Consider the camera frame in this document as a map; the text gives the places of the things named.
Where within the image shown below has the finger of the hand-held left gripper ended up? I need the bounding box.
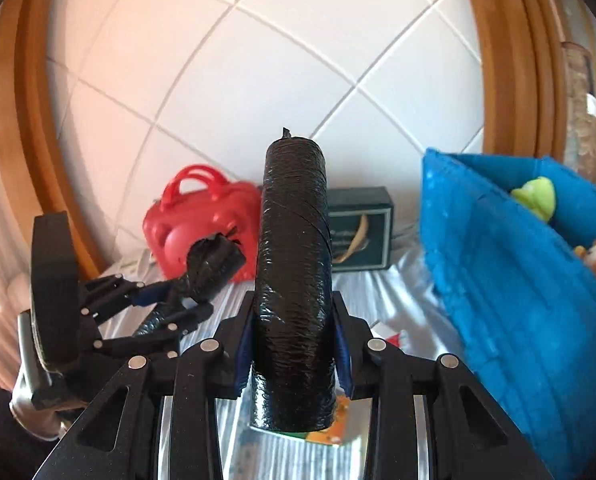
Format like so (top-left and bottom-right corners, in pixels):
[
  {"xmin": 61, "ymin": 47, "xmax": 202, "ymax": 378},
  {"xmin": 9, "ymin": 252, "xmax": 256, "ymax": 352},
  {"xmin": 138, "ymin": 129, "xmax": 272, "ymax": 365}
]
[
  {"xmin": 96, "ymin": 301, "xmax": 215, "ymax": 362},
  {"xmin": 79, "ymin": 273, "xmax": 195, "ymax": 319}
]

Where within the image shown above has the orange snack packet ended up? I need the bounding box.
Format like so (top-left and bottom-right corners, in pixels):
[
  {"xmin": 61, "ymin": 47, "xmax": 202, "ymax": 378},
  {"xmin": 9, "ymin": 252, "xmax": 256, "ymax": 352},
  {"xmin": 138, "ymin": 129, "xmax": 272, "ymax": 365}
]
[{"xmin": 302, "ymin": 394, "xmax": 349, "ymax": 447}]

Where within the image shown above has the green plush toy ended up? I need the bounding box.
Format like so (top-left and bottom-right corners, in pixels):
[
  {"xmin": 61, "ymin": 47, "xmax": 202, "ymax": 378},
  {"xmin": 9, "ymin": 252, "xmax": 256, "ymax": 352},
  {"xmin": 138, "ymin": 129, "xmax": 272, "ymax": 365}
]
[{"xmin": 509, "ymin": 175, "xmax": 557, "ymax": 222}]

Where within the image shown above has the printed bed sheet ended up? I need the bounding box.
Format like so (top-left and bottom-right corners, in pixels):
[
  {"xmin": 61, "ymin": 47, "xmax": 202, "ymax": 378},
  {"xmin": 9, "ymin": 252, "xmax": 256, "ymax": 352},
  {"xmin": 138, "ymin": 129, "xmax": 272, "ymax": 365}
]
[{"xmin": 98, "ymin": 245, "xmax": 461, "ymax": 480}]

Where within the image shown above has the person's left hand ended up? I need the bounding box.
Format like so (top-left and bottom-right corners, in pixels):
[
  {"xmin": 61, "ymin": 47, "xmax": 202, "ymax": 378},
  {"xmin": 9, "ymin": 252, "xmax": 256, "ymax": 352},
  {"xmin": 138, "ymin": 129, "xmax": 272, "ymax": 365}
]
[{"xmin": 8, "ymin": 396, "xmax": 64, "ymax": 439}]

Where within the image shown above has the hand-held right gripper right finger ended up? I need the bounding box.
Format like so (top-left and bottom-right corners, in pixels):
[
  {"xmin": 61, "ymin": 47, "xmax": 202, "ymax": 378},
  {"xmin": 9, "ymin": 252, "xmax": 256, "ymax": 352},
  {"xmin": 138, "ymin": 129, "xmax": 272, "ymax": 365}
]
[{"xmin": 332, "ymin": 302, "xmax": 555, "ymax": 480}]

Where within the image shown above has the white padded headboard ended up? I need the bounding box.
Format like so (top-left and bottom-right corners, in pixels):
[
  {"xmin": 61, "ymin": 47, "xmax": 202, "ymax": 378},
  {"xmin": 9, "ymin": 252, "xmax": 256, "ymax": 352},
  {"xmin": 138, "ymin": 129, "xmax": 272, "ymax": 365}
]
[{"xmin": 45, "ymin": 0, "xmax": 486, "ymax": 266}]

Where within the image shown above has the large black garbage bag roll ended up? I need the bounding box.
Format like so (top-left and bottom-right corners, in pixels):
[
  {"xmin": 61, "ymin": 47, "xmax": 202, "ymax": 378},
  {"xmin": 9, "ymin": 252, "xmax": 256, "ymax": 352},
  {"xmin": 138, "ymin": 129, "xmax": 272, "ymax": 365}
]
[{"xmin": 249, "ymin": 127, "xmax": 337, "ymax": 435}]

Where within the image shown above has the wooden headboard frame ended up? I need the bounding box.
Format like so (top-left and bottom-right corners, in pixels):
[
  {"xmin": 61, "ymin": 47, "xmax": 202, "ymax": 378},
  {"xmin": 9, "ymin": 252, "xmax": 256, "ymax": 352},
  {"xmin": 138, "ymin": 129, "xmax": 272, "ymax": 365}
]
[
  {"xmin": 0, "ymin": 0, "xmax": 106, "ymax": 281},
  {"xmin": 455, "ymin": 0, "xmax": 570, "ymax": 163}
]

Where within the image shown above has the black gift box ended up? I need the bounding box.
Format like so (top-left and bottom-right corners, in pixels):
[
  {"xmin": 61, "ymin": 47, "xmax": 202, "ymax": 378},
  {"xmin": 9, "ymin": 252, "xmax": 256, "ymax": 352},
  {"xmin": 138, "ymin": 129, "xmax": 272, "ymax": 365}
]
[{"xmin": 324, "ymin": 186, "xmax": 395, "ymax": 272}]

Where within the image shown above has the blue plastic crate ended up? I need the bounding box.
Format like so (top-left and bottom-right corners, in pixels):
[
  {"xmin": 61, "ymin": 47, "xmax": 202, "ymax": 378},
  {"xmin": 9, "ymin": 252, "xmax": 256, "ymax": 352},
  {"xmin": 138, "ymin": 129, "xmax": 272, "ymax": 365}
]
[{"xmin": 419, "ymin": 147, "xmax": 596, "ymax": 480}]

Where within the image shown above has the red white packet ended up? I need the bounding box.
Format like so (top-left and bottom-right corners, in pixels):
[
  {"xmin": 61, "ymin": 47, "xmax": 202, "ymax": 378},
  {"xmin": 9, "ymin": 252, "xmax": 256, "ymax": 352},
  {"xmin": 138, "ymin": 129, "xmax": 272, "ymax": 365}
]
[{"xmin": 372, "ymin": 319, "xmax": 405, "ymax": 352}]

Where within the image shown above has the small black garbage bag roll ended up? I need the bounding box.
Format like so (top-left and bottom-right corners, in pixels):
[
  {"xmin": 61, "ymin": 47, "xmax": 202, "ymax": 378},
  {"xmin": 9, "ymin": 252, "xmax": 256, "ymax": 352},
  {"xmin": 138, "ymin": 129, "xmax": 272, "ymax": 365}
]
[{"xmin": 184, "ymin": 231, "xmax": 247, "ymax": 307}]

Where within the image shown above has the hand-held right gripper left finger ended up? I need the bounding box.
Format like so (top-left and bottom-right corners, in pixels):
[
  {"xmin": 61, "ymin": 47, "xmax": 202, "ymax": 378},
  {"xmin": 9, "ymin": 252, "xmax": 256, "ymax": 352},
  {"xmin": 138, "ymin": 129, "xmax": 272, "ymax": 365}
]
[{"xmin": 32, "ymin": 304, "xmax": 255, "ymax": 480}]

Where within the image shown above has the red cat-shaped case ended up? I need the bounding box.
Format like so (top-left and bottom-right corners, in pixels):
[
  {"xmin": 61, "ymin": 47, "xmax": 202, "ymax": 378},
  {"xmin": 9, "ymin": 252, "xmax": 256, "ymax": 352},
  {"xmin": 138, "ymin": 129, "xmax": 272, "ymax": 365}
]
[{"xmin": 142, "ymin": 163, "xmax": 262, "ymax": 284}]

